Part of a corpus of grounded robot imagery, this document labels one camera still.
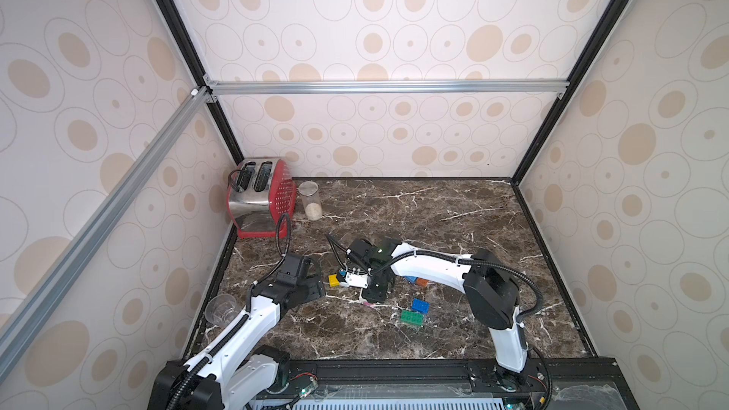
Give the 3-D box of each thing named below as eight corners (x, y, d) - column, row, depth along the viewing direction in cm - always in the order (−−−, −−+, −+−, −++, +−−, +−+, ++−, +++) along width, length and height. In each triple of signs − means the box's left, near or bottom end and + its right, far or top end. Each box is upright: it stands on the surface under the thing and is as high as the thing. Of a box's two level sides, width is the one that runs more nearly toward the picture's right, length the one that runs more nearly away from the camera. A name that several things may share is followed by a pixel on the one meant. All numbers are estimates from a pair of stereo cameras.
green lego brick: (398, 321, 85) (399, 319, 83) (400, 311, 87) (401, 309, 85) (422, 327, 84) (423, 324, 82) (423, 316, 86) (424, 313, 84)
